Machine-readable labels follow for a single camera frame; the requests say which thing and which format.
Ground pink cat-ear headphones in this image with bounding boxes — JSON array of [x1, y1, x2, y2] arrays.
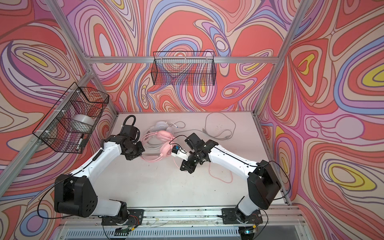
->
[[141, 130, 174, 163]]

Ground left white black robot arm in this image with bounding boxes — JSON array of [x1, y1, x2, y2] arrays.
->
[[54, 125, 145, 219]]

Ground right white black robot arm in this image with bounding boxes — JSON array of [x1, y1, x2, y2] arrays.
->
[[172, 134, 282, 218]]

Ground white headphones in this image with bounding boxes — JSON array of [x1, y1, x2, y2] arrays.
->
[[148, 121, 175, 134]]

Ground black marker in basket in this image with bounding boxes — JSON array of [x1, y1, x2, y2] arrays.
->
[[76, 137, 88, 151]]

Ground white tape roll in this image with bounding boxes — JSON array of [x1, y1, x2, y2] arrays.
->
[[71, 114, 95, 134]]

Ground black wire basket left wall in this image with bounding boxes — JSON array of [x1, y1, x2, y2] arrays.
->
[[33, 83, 110, 154]]

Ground black wire basket wall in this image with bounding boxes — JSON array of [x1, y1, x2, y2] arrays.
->
[[151, 51, 217, 86], [33, 83, 110, 154]]

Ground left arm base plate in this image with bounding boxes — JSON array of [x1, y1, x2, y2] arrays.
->
[[102, 209, 145, 227]]

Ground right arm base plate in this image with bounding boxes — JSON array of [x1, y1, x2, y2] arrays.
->
[[218, 208, 263, 226]]

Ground black wire basket back wall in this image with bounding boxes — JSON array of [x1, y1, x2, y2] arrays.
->
[[151, 51, 217, 86]]

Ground aluminium front rail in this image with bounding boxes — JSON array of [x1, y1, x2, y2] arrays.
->
[[61, 205, 307, 229]]

